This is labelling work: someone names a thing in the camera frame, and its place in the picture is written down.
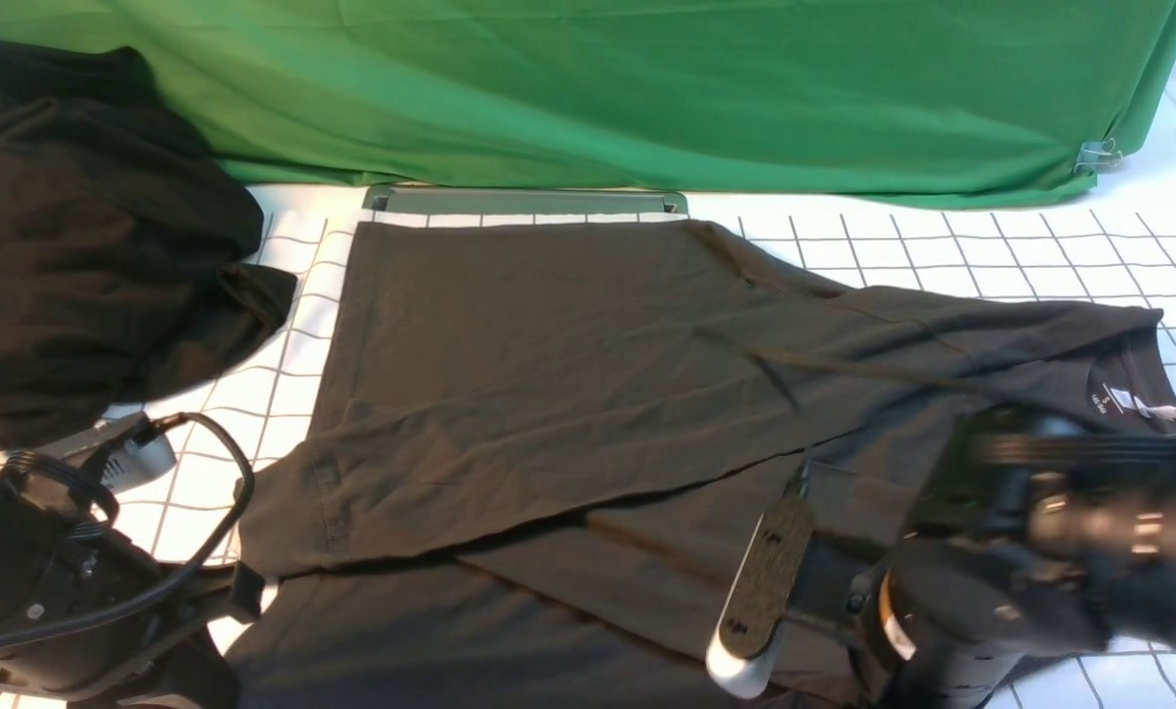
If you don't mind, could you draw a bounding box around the gray long-sleeved shirt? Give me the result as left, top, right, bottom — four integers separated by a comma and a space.
228, 221, 1176, 708

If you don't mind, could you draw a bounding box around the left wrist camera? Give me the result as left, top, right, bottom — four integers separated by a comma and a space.
34, 412, 178, 494

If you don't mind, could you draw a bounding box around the gray metal bar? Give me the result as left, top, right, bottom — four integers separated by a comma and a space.
362, 185, 688, 216

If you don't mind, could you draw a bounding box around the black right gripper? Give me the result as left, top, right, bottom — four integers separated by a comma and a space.
790, 536, 1111, 708

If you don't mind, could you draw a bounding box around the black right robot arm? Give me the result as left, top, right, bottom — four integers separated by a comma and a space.
817, 407, 1176, 708

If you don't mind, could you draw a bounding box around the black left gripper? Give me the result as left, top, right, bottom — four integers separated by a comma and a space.
0, 484, 267, 695

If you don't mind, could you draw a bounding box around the black crumpled cloth pile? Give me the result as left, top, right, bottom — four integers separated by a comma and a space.
0, 40, 298, 450

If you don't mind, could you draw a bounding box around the green backdrop cloth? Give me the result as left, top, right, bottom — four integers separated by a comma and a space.
0, 1, 1176, 210

